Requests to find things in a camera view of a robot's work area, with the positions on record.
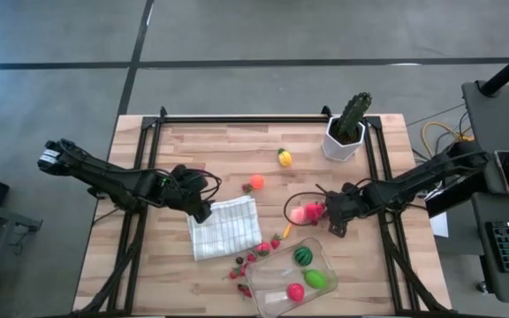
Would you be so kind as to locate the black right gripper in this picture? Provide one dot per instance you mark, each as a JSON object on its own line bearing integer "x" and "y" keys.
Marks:
{"x": 340, "y": 207}

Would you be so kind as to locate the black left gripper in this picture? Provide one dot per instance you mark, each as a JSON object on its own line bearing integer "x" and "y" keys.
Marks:
{"x": 184, "y": 196}

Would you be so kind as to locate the white checked dish towel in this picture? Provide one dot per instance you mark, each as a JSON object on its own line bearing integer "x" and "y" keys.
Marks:
{"x": 228, "y": 229}

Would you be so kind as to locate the pink toy peach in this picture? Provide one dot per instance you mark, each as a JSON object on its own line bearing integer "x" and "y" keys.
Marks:
{"x": 297, "y": 216}

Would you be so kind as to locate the green toy watermelon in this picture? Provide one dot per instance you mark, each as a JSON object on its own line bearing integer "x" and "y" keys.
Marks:
{"x": 303, "y": 256}

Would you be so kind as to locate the small toy strawberry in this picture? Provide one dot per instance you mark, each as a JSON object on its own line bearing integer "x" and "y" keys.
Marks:
{"x": 247, "y": 188}

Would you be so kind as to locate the green toy fruit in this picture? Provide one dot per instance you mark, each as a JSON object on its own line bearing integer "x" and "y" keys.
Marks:
{"x": 315, "y": 279}

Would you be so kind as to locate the black toy cherry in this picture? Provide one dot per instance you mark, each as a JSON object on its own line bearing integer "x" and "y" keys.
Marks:
{"x": 239, "y": 260}

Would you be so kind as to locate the orange toy fruit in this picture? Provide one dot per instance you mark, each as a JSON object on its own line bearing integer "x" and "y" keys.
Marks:
{"x": 257, "y": 182}

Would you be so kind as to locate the smooth red toy fruit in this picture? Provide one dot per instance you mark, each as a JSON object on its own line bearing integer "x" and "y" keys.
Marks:
{"x": 295, "y": 292}

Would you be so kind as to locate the clear plastic tupperware container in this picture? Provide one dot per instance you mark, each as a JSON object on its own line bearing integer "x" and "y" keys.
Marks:
{"x": 272, "y": 276}

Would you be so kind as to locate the yellow toy pineapple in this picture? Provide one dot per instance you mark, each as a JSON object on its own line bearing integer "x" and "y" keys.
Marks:
{"x": 285, "y": 159}

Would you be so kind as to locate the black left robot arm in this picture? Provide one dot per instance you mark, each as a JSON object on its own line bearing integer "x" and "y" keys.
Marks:
{"x": 104, "y": 173}

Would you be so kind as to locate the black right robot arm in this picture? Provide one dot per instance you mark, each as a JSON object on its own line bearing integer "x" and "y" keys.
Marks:
{"x": 413, "y": 180}

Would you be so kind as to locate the small yellow-orange toy piece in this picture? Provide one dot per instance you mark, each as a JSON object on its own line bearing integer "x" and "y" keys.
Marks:
{"x": 286, "y": 231}

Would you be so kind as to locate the toy strawberry large green cap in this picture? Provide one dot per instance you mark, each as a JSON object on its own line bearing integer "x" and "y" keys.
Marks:
{"x": 263, "y": 249}

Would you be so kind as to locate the white plant pot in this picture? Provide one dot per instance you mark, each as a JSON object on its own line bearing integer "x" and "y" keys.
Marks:
{"x": 338, "y": 152}

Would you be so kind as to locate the white paper sheet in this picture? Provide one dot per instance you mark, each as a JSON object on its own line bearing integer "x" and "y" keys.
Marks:
{"x": 440, "y": 226}

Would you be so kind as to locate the green cactus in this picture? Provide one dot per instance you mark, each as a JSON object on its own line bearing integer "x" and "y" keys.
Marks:
{"x": 354, "y": 115}

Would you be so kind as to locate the black desk beam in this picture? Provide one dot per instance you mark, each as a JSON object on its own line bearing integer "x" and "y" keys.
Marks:
{"x": 453, "y": 201}

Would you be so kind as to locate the grey desk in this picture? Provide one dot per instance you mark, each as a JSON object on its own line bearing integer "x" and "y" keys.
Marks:
{"x": 480, "y": 256}
{"x": 488, "y": 115}

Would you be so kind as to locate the black caster wheel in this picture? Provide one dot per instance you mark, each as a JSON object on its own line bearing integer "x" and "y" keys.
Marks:
{"x": 482, "y": 287}

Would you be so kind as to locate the black pole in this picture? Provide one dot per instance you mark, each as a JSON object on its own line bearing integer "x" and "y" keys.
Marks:
{"x": 508, "y": 70}

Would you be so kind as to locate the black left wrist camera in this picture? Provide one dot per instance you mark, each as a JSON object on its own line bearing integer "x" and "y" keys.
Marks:
{"x": 190, "y": 174}

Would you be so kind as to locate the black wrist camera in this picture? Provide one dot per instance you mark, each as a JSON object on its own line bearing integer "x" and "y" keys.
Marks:
{"x": 352, "y": 189}
{"x": 190, "y": 174}

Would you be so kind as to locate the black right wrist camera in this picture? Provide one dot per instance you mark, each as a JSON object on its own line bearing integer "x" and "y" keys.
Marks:
{"x": 352, "y": 189}

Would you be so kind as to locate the black aluminium table frame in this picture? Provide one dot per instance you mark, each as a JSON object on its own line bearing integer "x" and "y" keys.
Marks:
{"x": 259, "y": 119}

